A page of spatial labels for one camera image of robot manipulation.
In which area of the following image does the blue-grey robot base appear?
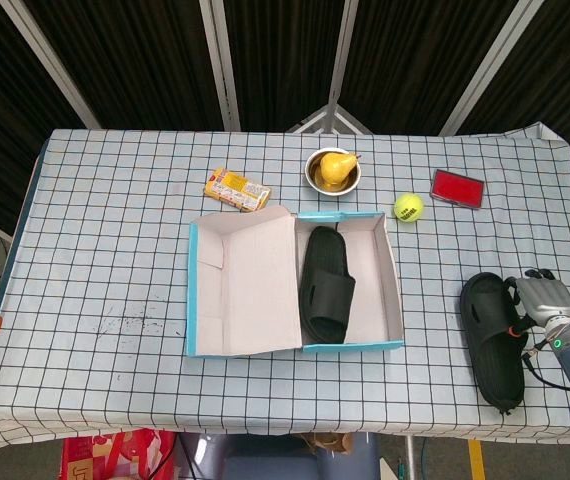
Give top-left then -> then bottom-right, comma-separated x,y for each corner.
174,432 -> 382,480

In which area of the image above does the checked light blue tablecloth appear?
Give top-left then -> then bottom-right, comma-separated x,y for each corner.
0,122 -> 570,454

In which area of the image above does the red patterned bag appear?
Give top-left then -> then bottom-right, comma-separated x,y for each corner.
61,428 -> 177,480

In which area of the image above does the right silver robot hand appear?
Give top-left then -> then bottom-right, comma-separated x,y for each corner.
503,268 -> 570,337

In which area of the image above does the light blue shoe box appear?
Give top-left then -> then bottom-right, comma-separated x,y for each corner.
184,204 -> 406,358

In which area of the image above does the small metal bowl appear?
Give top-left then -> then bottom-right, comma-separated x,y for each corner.
305,148 -> 362,197

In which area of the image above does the yellow snack packet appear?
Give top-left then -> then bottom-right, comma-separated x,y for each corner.
202,167 -> 272,216

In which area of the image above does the white triangular screen foot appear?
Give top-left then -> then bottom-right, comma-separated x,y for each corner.
287,103 -> 374,135

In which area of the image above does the yellow tennis ball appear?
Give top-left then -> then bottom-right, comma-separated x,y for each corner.
392,192 -> 425,225

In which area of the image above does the yellow pear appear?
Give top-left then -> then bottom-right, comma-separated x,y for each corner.
319,152 -> 363,185

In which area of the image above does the metal table leg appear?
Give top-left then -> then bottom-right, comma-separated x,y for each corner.
404,435 -> 417,480

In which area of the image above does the brown paper bag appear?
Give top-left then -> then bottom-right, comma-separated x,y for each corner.
299,432 -> 355,455

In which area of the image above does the white screen frame post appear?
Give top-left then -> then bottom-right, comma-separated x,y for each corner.
438,0 -> 546,137
198,0 -> 242,132
0,0 -> 102,130
325,0 -> 361,109

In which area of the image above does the black rubber slipper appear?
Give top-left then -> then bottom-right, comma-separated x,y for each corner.
298,225 -> 357,345
459,271 -> 530,415

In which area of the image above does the red ink pad case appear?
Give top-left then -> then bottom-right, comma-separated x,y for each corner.
430,168 -> 486,211

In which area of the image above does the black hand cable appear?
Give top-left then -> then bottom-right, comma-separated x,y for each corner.
520,337 -> 570,396

